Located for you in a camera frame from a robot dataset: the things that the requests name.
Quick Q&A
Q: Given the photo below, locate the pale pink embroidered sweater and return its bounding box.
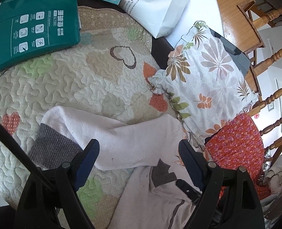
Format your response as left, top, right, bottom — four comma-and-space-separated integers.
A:
28, 106, 195, 228

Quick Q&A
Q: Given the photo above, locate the white floral pillow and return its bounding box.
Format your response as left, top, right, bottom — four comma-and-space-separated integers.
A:
148, 21, 257, 143

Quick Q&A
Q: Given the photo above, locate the black diagonal cable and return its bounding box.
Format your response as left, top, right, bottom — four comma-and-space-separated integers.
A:
0, 110, 51, 189

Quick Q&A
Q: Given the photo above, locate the red floral cushion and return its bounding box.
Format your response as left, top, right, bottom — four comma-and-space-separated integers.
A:
203, 113, 271, 200

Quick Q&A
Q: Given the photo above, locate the wooden spindle chair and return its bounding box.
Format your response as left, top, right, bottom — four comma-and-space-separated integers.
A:
247, 0, 282, 164

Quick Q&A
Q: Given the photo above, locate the white paper bag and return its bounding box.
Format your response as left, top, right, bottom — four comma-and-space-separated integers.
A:
119, 0, 190, 38

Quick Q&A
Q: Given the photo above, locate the wooden table top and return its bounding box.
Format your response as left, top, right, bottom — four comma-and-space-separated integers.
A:
217, 0, 264, 54

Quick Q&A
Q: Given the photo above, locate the green cardboard box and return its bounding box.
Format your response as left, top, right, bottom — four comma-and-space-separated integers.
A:
0, 0, 80, 71

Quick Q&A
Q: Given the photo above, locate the grey white crumpled cloth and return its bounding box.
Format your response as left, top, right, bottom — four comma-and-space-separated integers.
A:
260, 165, 282, 223

